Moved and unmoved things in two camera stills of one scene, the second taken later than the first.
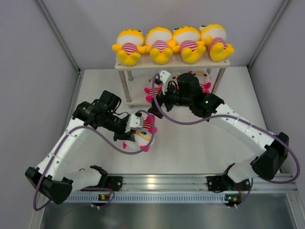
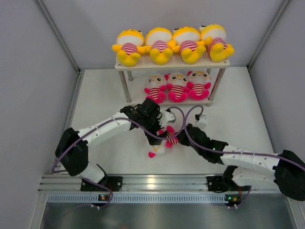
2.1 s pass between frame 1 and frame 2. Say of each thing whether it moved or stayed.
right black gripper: moved
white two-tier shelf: stayed
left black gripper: moved
